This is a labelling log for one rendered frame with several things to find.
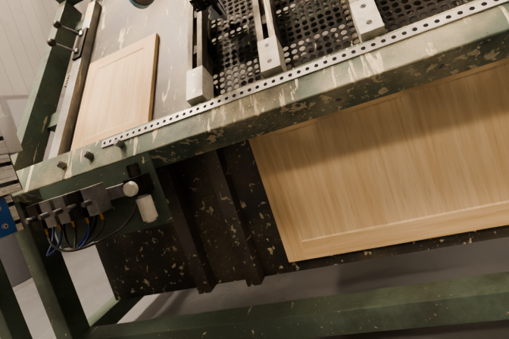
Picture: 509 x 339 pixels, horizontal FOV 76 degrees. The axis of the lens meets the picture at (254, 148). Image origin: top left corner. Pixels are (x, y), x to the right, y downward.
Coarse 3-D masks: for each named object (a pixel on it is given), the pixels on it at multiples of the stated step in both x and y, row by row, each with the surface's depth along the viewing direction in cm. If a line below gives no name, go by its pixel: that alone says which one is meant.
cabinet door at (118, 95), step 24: (144, 48) 136; (96, 72) 144; (120, 72) 136; (144, 72) 129; (96, 96) 136; (120, 96) 129; (144, 96) 122; (96, 120) 128; (120, 120) 122; (144, 120) 116; (72, 144) 128
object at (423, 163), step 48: (432, 96) 101; (480, 96) 97; (288, 144) 116; (336, 144) 111; (384, 144) 107; (432, 144) 103; (480, 144) 99; (288, 192) 119; (336, 192) 114; (384, 192) 110; (432, 192) 105; (480, 192) 102; (288, 240) 122; (336, 240) 117; (384, 240) 112
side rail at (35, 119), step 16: (64, 16) 182; (80, 16) 193; (64, 32) 178; (48, 48) 168; (64, 48) 175; (48, 64) 163; (64, 64) 172; (48, 80) 160; (32, 96) 153; (48, 96) 158; (32, 112) 147; (48, 112) 155; (32, 128) 145; (32, 144) 143; (16, 160) 135; (32, 160) 141
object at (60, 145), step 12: (96, 12) 170; (84, 24) 165; (96, 24) 167; (84, 48) 155; (84, 60) 153; (72, 72) 149; (84, 72) 150; (72, 84) 144; (72, 96) 140; (72, 108) 138; (60, 120) 135; (72, 120) 136; (60, 132) 131; (60, 144) 128; (48, 156) 127
